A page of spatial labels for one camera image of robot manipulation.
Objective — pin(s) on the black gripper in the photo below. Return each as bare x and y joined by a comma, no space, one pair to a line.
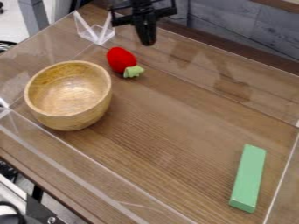
143,17

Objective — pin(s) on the red plush strawberry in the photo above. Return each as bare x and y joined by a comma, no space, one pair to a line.
123,63

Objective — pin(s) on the wooden bowl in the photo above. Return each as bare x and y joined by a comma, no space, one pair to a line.
68,94

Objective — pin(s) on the green rectangular block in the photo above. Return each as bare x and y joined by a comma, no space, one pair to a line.
245,193

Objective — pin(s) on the grey post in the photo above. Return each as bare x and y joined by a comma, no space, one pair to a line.
34,15

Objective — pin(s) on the clear acrylic enclosure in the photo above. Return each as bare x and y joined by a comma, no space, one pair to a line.
156,162

